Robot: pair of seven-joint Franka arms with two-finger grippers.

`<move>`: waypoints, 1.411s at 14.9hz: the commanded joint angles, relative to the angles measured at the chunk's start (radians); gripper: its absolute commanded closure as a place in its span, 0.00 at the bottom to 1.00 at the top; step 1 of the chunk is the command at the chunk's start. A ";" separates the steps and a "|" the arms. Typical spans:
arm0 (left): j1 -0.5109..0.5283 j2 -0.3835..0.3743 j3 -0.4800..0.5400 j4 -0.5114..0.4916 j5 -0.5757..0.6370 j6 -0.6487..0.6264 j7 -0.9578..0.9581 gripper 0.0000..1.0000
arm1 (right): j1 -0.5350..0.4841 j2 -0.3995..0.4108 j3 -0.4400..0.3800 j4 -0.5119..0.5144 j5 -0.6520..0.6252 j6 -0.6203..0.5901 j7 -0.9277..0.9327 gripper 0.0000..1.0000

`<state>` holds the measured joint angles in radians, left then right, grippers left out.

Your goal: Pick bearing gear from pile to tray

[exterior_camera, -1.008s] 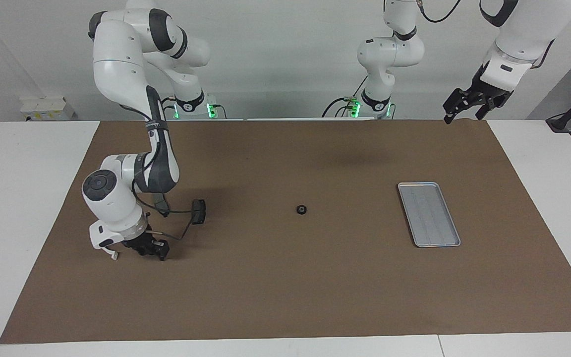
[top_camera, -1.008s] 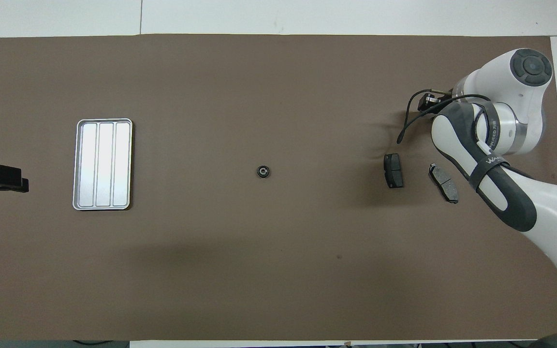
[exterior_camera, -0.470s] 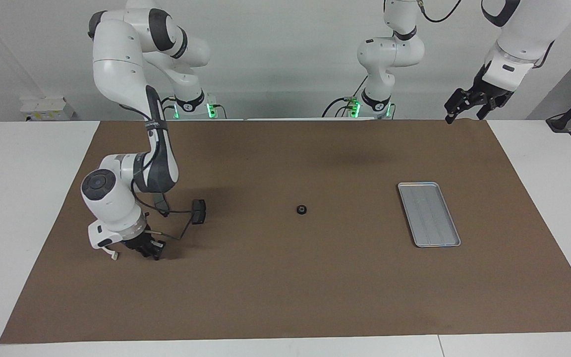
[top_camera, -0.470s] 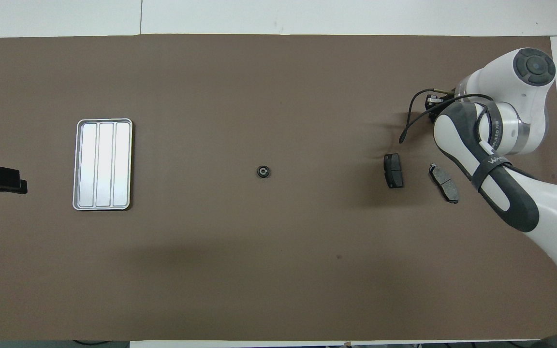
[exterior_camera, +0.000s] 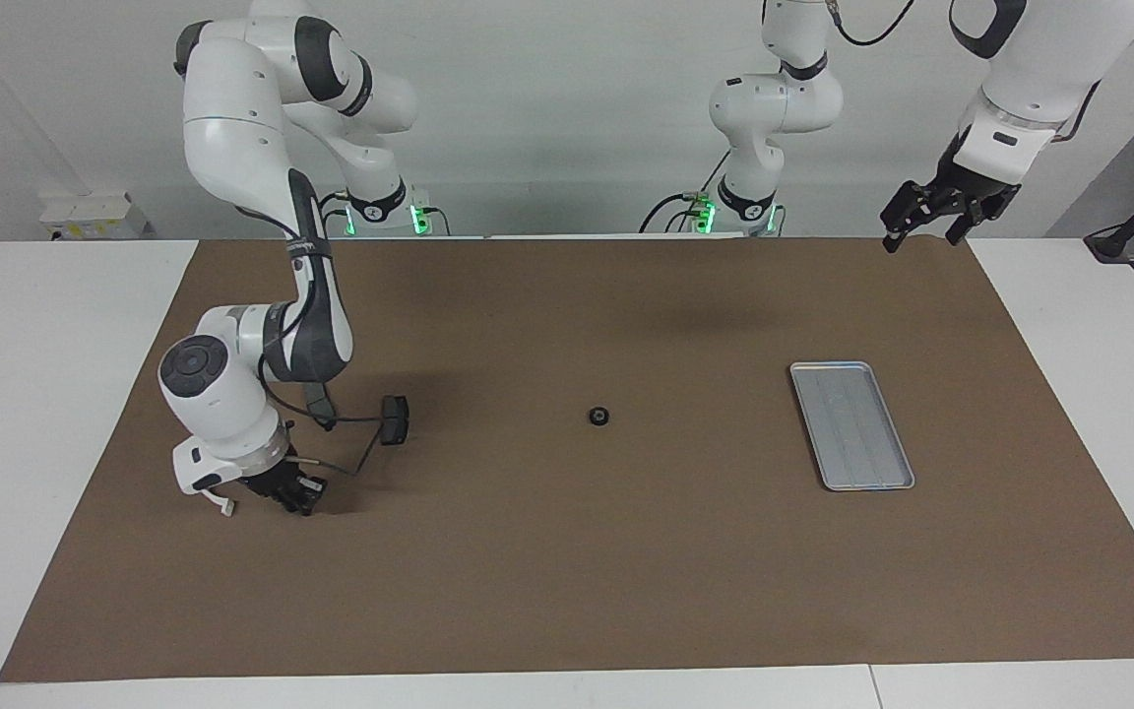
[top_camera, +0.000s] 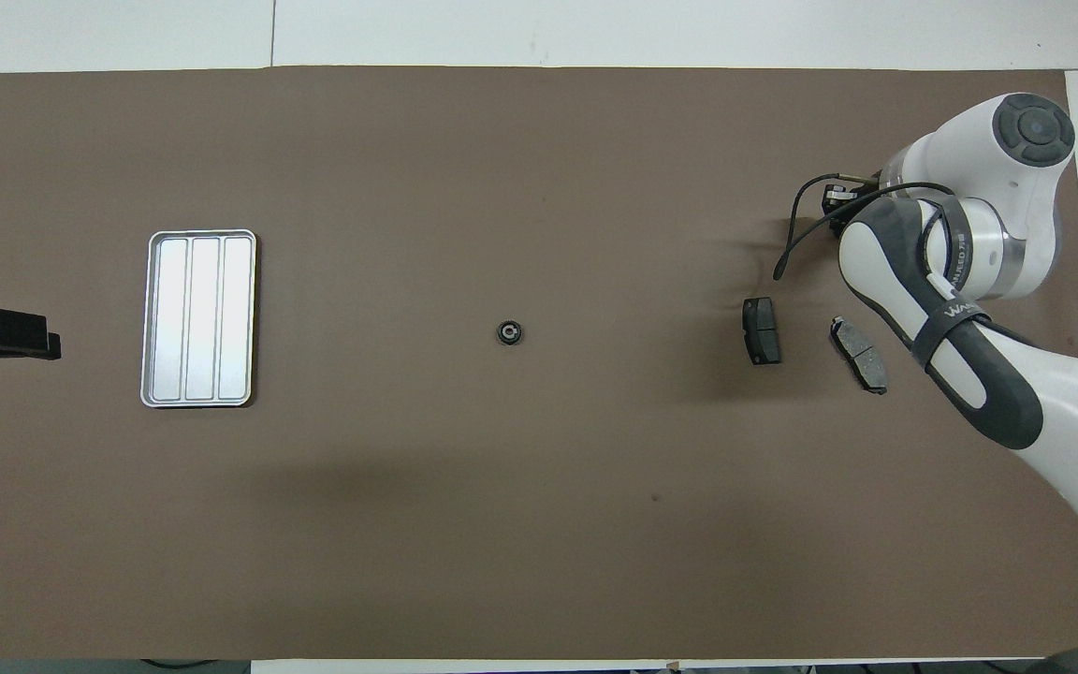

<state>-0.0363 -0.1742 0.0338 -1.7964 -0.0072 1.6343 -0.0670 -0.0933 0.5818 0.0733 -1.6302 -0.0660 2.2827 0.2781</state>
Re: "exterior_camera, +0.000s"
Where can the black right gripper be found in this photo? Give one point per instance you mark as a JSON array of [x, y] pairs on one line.
[[272, 478]]

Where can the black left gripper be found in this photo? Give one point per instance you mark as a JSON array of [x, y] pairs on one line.
[[956, 177]]

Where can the large black bearing gear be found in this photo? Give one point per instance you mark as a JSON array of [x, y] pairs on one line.
[[598, 417]]

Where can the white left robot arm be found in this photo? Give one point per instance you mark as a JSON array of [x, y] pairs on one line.
[[1049, 49]]

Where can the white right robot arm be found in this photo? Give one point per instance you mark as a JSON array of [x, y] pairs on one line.
[[232, 108]]

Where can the silver metal tray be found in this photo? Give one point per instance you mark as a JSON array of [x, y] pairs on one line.
[[852, 428]]

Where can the white curved plastic part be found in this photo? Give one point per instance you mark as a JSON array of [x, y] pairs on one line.
[[226, 508]]

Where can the dark curved brake pad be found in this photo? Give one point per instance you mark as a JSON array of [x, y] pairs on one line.
[[324, 405]]

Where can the dark rectangular brake pad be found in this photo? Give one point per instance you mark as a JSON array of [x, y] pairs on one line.
[[395, 421]]

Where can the brown table mat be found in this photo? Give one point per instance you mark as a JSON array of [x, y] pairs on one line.
[[567, 571]]

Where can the white socket box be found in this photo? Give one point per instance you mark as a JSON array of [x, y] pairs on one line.
[[85, 215]]

